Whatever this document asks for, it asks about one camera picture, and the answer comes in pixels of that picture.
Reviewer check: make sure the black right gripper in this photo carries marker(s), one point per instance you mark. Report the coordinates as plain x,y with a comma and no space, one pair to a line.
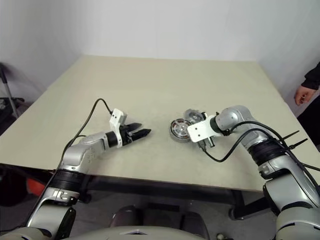
206,143

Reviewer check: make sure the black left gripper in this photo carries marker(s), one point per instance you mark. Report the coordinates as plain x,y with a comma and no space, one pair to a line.
127,137

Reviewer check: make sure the spoked rotor with black rim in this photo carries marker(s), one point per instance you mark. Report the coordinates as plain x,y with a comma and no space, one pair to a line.
180,128

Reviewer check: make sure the grey toothed motor lid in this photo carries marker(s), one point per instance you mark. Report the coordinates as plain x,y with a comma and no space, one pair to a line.
192,116

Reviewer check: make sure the person's black sleeved forearm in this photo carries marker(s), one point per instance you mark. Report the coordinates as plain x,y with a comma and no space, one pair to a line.
312,77

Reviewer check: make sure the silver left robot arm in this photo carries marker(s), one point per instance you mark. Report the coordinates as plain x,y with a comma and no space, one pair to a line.
75,155

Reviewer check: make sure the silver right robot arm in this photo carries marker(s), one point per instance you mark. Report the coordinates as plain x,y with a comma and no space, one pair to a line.
235,117

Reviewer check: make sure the person's bare hand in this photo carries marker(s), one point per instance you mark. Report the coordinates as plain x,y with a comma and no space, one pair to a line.
303,93

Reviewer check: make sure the black zip tie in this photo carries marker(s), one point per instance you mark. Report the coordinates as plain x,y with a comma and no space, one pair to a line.
298,143
292,135

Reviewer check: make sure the dark rounded shape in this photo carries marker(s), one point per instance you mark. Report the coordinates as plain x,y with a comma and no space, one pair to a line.
130,216

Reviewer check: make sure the person's black clad body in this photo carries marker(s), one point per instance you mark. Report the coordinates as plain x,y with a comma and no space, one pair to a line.
311,120

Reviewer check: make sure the silver robot torso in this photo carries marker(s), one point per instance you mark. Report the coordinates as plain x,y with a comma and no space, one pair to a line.
100,235

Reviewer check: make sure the orange round object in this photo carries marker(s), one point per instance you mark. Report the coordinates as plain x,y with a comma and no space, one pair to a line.
36,187

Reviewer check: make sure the grey metal tripod stand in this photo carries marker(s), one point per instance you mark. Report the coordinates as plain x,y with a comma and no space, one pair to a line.
10,97

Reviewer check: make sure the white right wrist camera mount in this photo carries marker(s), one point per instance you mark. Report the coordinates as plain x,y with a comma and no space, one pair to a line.
200,130

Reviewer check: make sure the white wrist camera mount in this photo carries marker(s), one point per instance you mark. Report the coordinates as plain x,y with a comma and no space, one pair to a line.
115,118
200,130

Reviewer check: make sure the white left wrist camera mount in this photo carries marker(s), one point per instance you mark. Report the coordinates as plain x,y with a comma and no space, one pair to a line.
115,118

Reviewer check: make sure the black table frame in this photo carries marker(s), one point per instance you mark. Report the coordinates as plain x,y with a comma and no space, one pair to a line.
162,185

